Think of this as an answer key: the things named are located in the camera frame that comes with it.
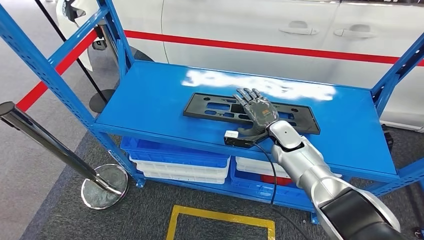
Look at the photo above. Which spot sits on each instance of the black plastic panel part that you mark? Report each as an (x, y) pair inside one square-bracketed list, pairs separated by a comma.
[(198, 111)]

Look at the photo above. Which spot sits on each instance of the chrome stanchion post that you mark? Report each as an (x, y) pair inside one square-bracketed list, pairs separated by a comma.
[(49, 145), (112, 56)]

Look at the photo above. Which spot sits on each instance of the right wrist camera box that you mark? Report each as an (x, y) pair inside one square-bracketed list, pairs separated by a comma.
[(236, 142)]

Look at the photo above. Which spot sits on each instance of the white car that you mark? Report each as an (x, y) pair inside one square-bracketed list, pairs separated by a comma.
[(232, 16)]

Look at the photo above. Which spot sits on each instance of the black stanchion post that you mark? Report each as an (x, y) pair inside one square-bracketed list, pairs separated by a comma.
[(101, 101)]

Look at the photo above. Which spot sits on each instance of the red item in crate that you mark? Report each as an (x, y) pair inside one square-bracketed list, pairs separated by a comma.
[(285, 181)]

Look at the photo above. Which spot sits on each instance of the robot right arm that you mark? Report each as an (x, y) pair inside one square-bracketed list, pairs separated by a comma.
[(298, 159)]

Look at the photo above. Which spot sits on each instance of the blue metal shelf rack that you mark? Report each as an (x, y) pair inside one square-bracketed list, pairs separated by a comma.
[(149, 99)]

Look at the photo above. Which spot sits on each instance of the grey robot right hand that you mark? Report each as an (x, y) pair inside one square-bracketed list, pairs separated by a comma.
[(261, 112)]

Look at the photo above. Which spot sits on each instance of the red barrier belt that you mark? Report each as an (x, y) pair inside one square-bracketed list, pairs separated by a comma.
[(31, 96), (232, 44)]

